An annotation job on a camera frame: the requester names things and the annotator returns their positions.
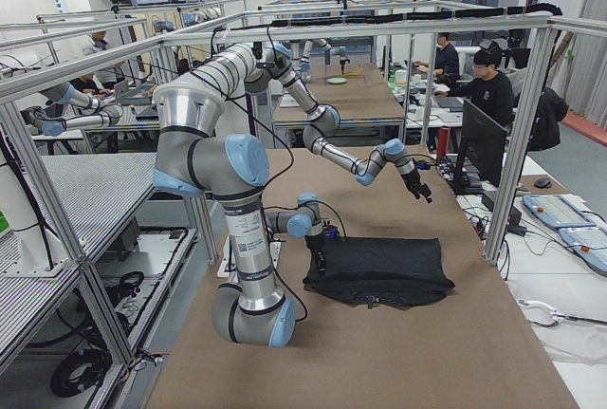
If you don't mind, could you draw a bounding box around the black printed t-shirt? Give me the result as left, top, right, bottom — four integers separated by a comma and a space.
303, 237, 454, 307

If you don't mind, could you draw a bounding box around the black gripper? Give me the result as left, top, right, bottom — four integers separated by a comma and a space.
402, 169, 432, 203
305, 235, 326, 274

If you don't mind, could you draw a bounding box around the man in black sweater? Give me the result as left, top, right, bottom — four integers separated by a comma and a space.
433, 41, 514, 129

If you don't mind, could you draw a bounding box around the red thermos bottle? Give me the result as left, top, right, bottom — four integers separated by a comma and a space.
436, 126, 451, 158

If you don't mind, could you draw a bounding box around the black computer mouse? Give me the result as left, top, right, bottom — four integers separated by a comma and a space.
533, 177, 552, 189

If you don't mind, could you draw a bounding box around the black computer monitor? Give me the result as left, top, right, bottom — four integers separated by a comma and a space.
451, 99, 507, 195

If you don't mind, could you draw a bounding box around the aluminium frame cage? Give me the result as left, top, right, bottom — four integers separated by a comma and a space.
0, 0, 565, 367

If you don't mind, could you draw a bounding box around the teach pendant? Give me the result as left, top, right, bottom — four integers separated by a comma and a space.
522, 195, 596, 230
559, 227, 607, 276

